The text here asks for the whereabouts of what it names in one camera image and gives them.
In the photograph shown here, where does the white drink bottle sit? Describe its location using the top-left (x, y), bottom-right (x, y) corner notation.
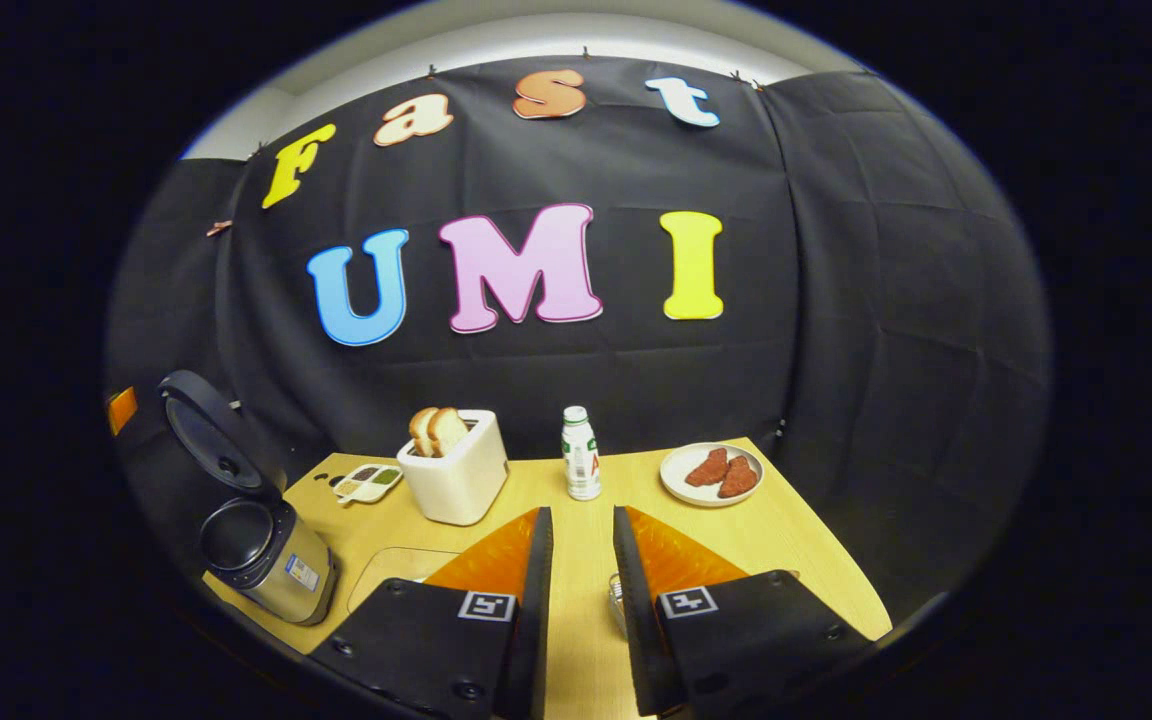
top-left (561, 405), bottom-right (603, 501)

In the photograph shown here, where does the white plate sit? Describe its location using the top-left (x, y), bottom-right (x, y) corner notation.
top-left (659, 442), bottom-right (765, 508)

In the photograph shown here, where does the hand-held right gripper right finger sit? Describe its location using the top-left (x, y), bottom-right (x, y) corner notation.
top-left (613, 505), bottom-right (877, 717)

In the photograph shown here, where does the dark grey rice cooker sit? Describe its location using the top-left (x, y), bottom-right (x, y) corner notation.
top-left (156, 370), bottom-right (339, 627)

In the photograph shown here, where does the red meat piece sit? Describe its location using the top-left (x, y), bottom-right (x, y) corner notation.
top-left (718, 456), bottom-right (759, 499)
top-left (685, 447), bottom-right (729, 488)

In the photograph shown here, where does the white divided sauce dish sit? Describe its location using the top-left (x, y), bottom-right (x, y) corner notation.
top-left (333, 463), bottom-right (404, 505)

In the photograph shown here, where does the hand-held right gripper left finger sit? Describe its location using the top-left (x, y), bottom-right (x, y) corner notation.
top-left (308, 507), bottom-right (554, 720)

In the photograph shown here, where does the white toaster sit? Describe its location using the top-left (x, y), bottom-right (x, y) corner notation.
top-left (397, 409), bottom-right (509, 527)

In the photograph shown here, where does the black backdrop cloth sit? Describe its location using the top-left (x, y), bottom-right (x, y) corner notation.
top-left (104, 55), bottom-right (1054, 621)

